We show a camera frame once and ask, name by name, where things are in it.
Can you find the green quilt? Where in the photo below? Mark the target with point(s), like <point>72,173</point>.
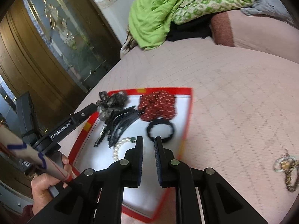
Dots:
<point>154,11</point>

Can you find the person's left hand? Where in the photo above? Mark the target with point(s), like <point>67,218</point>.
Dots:
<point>42,186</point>

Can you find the pink pillow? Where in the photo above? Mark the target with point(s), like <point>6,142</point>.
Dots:
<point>257,32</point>

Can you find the dark cloth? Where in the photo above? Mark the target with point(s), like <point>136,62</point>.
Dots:
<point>191,31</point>

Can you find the black hairpins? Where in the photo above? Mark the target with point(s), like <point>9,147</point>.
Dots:
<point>100,137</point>

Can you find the black lace scrunchie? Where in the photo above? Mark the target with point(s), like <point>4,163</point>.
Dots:
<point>112,102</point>

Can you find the wooden door with glass panel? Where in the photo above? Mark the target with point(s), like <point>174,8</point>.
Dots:
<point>18,51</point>

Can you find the grey-blue quilt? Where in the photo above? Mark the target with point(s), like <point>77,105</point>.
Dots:
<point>268,7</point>

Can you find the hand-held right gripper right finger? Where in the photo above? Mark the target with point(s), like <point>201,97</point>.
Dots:
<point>157,161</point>

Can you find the red bordered white tray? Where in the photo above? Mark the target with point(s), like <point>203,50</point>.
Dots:
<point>182,112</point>

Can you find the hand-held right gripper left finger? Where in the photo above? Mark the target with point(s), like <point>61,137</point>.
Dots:
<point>140,161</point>

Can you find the beige furry cloth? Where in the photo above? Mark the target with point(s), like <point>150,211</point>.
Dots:
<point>127,44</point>

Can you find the black claw hair clip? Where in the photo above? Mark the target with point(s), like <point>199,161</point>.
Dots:
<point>121,121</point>

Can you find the red polka dot scrunchie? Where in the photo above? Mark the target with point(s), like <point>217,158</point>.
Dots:
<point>158,105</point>

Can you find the beige stick with blue marks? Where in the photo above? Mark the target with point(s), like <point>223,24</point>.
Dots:
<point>23,149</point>

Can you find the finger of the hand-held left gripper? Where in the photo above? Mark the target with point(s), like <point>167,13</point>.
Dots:
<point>85,113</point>

